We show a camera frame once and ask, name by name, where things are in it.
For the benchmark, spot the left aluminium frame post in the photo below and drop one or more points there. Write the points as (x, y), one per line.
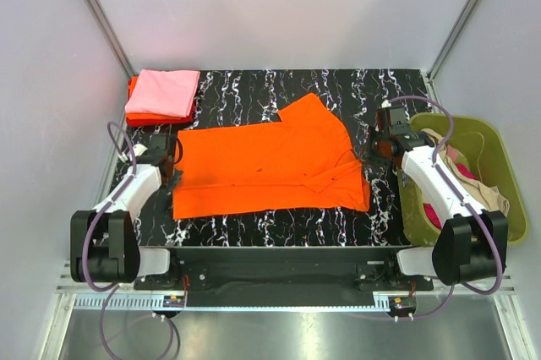
(104, 25)

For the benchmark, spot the aluminium frame post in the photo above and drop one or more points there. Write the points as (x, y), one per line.
(104, 25)
(463, 18)

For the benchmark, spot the folded pink t shirt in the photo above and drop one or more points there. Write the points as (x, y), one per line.
(162, 91)

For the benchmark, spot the black marble pattern mat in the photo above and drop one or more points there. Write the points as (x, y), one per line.
(234, 97)

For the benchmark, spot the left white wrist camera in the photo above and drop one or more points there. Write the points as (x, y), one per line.
(138, 150)

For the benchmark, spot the beige garment in basket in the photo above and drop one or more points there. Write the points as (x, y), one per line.
(489, 197)

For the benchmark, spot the magenta garment in basket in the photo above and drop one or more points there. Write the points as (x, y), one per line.
(428, 207)

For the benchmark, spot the right aluminium frame post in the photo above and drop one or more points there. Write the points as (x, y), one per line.
(463, 18)

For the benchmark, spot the folded red orange t shirt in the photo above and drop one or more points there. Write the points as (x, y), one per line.
(139, 117)

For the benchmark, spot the olive green plastic basket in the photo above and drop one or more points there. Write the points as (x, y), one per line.
(485, 156)

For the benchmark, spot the pink garment in basket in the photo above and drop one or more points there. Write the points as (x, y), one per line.
(455, 155)

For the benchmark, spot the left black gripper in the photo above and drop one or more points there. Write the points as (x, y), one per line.
(172, 184)

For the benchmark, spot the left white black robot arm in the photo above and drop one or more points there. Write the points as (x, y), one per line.
(103, 245)

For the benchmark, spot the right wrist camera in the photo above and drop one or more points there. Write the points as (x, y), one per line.
(392, 120)

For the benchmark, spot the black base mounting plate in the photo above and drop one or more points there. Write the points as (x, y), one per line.
(255, 278)

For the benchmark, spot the white slotted cable duct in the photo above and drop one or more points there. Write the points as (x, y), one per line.
(130, 302)

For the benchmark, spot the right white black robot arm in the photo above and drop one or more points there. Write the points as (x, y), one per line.
(472, 242)

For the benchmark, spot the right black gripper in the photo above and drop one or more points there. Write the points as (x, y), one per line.
(368, 155)

